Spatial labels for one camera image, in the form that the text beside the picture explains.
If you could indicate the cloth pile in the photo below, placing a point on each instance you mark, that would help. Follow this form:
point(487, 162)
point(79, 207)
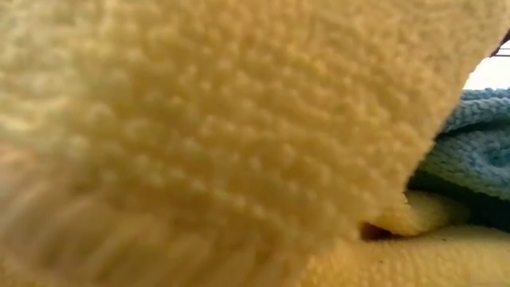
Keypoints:
point(199, 139)

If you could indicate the teal microfiber towel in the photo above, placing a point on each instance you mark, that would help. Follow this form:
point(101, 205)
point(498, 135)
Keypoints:
point(478, 151)

